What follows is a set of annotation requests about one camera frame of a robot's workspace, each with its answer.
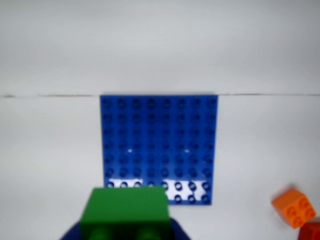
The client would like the green 2x2 block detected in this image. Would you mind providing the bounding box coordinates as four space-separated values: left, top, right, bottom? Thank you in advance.
79 186 171 240

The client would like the blue 8x8 base plate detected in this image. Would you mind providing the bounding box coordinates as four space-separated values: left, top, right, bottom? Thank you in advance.
99 94 220 206

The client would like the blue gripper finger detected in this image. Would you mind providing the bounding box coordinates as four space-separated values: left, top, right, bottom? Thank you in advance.
169 217 192 240
59 221 82 240

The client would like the orange 2x2 block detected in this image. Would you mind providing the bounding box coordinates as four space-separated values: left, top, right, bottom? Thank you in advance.
271 187 317 230

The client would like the red 2x2 block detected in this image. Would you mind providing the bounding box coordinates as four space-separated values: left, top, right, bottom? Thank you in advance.
298 221 320 240

